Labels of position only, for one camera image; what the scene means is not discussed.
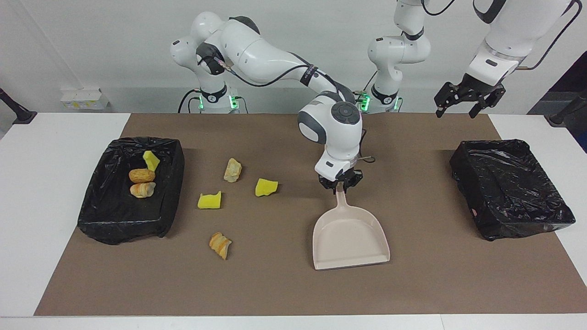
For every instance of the pale beige rock-like chunk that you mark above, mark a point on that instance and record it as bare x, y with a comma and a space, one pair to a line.
232, 170

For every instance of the black-lined bin with pink mark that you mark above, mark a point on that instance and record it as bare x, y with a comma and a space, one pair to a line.
509, 192

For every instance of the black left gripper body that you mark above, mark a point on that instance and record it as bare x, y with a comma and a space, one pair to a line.
481, 88

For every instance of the brown table mat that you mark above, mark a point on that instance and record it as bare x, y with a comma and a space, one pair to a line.
275, 293

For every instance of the black stand leg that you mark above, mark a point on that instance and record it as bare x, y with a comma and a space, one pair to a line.
566, 112
18, 114

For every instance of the yellow sponge piece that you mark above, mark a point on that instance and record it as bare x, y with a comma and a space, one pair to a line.
266, 187
209, 201
151, 160

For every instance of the beige plastic dustpan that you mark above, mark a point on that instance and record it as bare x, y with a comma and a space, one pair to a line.
351, 243

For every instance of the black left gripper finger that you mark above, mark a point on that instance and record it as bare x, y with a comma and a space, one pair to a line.
488, 101
447, 96

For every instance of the white wall socket box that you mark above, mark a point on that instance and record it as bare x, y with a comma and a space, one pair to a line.
85, 99

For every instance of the orange white striped pastry toy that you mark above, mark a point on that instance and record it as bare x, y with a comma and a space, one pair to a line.
220, 245
142, 189

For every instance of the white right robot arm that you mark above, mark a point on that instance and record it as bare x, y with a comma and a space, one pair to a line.
339, 142

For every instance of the brown potato-shaped toy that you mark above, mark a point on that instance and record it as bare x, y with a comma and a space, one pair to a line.
141, 175

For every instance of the black-lined trash bin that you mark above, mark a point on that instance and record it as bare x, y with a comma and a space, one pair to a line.
119, 215

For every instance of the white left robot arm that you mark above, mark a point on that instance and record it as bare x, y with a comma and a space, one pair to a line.
513, 27

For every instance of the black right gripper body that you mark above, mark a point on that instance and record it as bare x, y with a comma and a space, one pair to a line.
353, 178

